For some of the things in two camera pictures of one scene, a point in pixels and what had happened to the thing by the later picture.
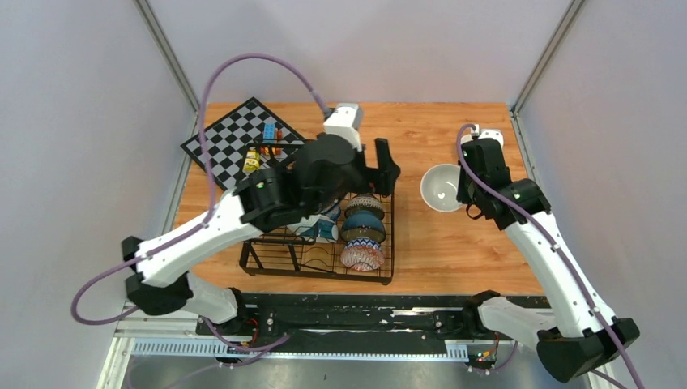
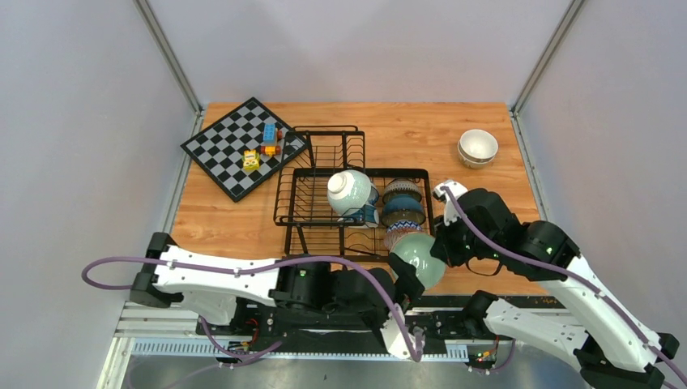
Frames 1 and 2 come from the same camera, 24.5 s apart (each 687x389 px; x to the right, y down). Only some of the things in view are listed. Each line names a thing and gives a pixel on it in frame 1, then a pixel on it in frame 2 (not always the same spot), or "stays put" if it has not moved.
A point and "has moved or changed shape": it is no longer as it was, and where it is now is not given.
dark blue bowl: (364, 218) to (402, 207)
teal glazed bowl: (324, 228) to (367, 214)
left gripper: (381, 179) to (407, 284)
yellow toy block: (252, 161) stays put
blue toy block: (269, 132) stays put
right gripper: (462, 194) to (441, 245)
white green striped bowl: (439, 185) has moved or changed shape
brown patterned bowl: (364, 202) to (401, 186)
